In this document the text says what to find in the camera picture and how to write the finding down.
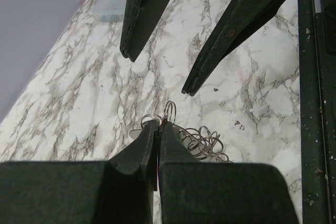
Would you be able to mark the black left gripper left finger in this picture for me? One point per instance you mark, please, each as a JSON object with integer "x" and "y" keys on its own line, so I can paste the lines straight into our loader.
{"x": 118, "y": 190}

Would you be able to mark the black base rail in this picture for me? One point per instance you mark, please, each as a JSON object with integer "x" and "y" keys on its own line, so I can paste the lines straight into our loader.
{"x": 317, "y": 97}

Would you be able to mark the clear plastic organizer box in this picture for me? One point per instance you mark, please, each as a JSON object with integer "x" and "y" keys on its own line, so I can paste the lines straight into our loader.
{"x": 108, "y": 11}

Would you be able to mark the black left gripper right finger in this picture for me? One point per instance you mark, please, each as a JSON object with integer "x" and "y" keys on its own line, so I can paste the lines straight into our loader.
{"x": 196, "y": 192}

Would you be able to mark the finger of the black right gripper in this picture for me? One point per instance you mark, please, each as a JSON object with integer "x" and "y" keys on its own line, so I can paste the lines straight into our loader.
{"x": 140, "y": 20}
{"x": 240, "y": 20}

